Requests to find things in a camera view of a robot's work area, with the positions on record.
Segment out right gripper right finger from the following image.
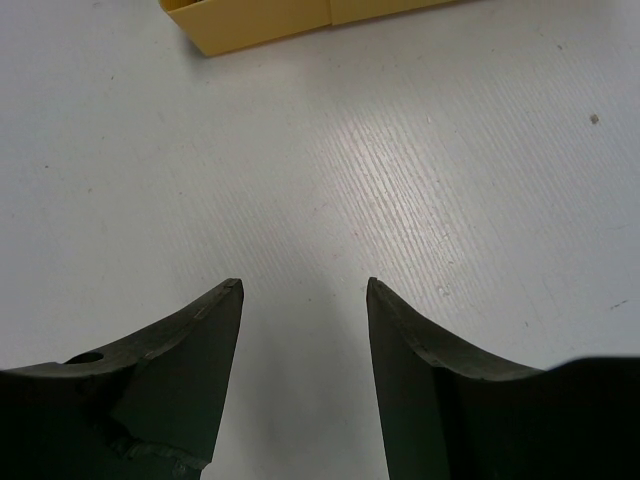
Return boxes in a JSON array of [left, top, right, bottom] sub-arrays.
[[366, 279, 639, 479]]

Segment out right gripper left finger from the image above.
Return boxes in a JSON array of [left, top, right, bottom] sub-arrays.
[[1, 279, 244, 479]]

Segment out yellow bottom drawer box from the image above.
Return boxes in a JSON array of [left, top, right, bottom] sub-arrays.
[[160, 0, 481, 57]]

